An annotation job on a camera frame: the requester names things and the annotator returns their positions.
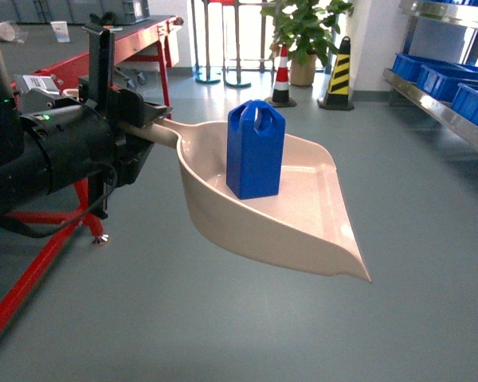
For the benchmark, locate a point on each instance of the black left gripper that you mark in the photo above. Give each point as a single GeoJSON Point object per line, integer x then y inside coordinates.
{"type": "Point", "coordinates": [123, 131]}

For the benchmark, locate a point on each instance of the blue plastic block part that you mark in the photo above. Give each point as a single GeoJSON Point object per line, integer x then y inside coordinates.
{"type": "Point", "coordinates": [255, 145]}

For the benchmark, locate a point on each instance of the beige plastic dustpan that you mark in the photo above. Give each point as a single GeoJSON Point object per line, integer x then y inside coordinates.
{"type": "Point", "coordinates": [305, 227]}

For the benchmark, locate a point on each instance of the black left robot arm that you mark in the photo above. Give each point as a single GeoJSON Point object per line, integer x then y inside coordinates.
{"type": "Point", "coordinates": [45, 151]}

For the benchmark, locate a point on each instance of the blue crate on shelf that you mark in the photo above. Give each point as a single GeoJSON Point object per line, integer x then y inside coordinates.
{"type": "Point", "coordinates": [465, 102]}
{"type": "Point", "coordinates": [442, 83]}
{"type": "Point", "coordinates": [408, 67]}

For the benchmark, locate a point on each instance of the steel shelf rack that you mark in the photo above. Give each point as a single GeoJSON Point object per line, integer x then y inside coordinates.
{"type": "Point", "coordinates": [459, 13]}

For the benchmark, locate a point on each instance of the paper cup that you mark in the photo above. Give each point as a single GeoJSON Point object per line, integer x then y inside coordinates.
{"type": "Point", "coordinates": [61, 31]}

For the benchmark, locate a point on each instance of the red white traffic cone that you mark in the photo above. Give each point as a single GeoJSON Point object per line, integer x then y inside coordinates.
{"type": "Point", "coordinates": [280, 94]}

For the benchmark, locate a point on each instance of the potted green plant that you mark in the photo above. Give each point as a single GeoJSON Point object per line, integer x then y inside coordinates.
{"type": "Point", "coordinates": [308, 29]}

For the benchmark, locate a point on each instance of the yellow black traffic cone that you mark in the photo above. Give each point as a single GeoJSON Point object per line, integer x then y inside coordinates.
{"type": "Point", "coordinates": [337, 96]}

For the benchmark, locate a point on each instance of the red table frame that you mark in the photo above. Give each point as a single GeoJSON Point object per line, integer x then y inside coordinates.
{"type": "Point", "coordinates": [55, 216]}

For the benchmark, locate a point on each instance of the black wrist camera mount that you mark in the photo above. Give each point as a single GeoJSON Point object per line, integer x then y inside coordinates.
{"type": "Point", "coordinates": [101, 57]}

